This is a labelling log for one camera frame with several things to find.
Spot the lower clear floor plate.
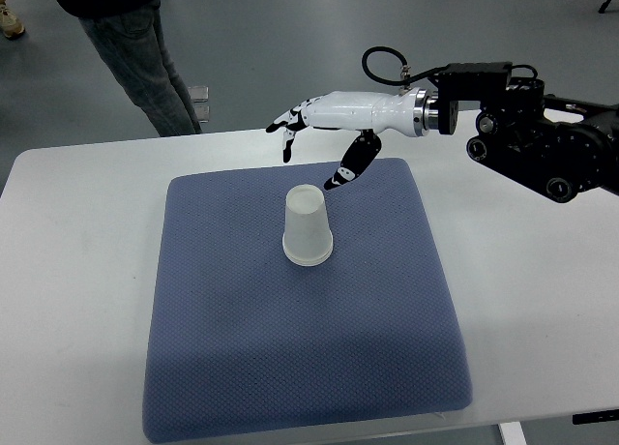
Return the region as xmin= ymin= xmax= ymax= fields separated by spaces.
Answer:
xmin=194 ymin=104 xmax=210 ymax=124

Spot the clear floor plate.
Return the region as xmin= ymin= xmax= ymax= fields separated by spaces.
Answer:
xmin=188 ymin=85 xmax=209 ymax=103
xmin=194 ymin=104 xmax=210 ymax=124

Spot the blue quilted cushion mat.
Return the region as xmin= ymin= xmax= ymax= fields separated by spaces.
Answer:
xmin=143 ymin=158 xmax=472 ymax=443

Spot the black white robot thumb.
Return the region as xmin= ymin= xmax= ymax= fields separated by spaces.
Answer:
xmin=324 ymin=130 xmax=382 ymax=191

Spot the white paper cup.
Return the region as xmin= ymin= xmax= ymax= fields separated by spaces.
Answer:
xmin=282 ymin=184 xmax=334 ymax=256
xmin=281 ymin=239 xmax=334 ymax=267

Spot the black tripod leg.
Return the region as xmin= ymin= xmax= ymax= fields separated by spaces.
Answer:
xmin=598 ymin=0 xmax=613 ymax=14

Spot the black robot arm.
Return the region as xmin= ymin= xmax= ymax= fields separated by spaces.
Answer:
xmin=267 ymin=62 xmax=618 ymax=203

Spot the black table control panel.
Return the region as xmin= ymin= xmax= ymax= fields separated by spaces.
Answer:
xmin=572 ymin=409 xmax=619 ymax=426

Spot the white paper cup on mat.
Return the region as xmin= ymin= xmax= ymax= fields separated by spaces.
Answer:
xmin=281 ymin=239 xmax=334 ymax=267

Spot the person in grey jeans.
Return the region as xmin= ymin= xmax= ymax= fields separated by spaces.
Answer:
xmin=56 ymin=0 xmax=200 ymax=137

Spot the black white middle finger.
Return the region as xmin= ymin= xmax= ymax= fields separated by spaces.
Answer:
xmin=266 ymin=100 xmax=310 ymax=134

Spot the tan sneaker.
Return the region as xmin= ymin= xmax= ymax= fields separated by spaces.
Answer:
xmin=0 ymin=4 xmax=25 ymax=40

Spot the white table leg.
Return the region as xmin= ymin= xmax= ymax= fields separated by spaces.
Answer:
xmin=498 ymin=422 xmax=527 ymax=445

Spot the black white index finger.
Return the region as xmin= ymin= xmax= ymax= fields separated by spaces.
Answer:
xmin=282 ymin=121 xmax=308 ymax=163

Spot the upper clear floor plate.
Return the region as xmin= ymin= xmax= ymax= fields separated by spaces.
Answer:
xmin=188 ymin=85 xmax=209 ymax=103

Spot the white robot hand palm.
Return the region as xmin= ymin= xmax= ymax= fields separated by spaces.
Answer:
xmin=305 ymin=87 xmax=438 ymax=137

